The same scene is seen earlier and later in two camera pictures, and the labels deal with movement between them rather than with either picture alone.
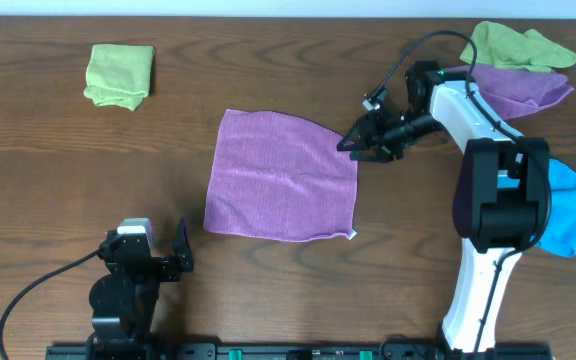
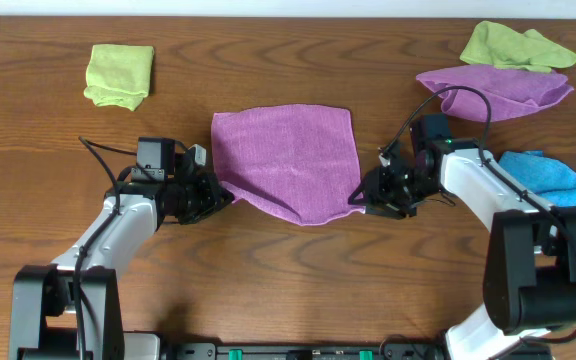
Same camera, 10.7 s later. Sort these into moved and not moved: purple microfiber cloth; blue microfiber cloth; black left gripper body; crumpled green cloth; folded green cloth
Moved: black left gripper body; purple microfiber cloth; blue microfiber cloth
Not moved: folded green cloth; crumpled green cloth
